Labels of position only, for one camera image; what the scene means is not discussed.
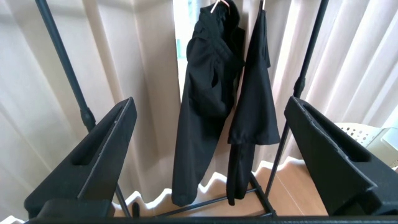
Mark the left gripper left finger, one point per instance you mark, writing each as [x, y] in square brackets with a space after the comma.
[93, 165]

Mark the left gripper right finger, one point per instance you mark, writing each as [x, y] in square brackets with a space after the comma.
[335, 168]

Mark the black garment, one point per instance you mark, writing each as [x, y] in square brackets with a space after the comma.
[255, 109]

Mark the black shorts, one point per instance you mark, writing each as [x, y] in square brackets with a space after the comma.
[202, 109]

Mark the pink clothes hanger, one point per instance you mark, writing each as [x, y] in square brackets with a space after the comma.
[215, 6]
[263, 3]

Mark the white laundry basket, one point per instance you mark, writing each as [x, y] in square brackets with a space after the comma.
[367, 137]

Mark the black clothes rack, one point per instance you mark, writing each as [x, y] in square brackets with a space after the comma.
[62, 56]

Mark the beige curtain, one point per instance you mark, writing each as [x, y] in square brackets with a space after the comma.
[348, 56]
[124, 62]

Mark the window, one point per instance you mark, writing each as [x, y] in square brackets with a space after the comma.
[183, 31]

